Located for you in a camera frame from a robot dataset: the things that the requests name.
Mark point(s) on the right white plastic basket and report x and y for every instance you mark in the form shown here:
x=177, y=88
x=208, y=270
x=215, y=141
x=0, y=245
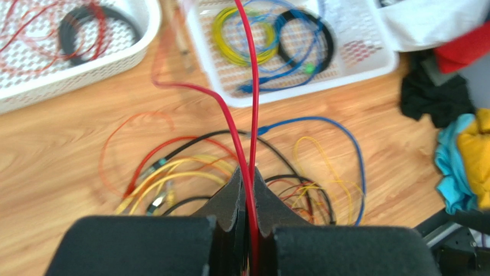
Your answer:
x=302, y=46

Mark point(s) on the red shirt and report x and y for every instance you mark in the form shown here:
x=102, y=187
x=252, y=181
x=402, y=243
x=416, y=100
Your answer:
x=464, y=50

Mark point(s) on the left white plastic basket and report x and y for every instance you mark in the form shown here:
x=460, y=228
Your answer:
x=148, y=16

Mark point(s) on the black cloth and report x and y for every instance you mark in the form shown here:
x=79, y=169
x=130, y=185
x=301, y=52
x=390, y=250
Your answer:
x=426, y=90

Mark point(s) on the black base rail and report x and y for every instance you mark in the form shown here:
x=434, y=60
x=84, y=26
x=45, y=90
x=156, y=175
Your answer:
x=459, y=243

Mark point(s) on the teal cloth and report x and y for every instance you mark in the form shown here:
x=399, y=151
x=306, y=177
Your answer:
x=454, y=186

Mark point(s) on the white plastic basket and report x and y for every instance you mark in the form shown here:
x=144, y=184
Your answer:
x=302, y=46
x=148, y=16

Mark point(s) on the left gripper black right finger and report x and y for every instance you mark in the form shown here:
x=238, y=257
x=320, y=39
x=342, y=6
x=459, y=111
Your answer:
x=292, y=246

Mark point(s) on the white motorcycle tank top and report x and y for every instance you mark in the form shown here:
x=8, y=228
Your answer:
x=419, y=25

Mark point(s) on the yellow cloth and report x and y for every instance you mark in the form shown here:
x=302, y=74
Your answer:
x=473, y=144

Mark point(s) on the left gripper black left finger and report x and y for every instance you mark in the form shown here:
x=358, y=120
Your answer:
x=211, y=241

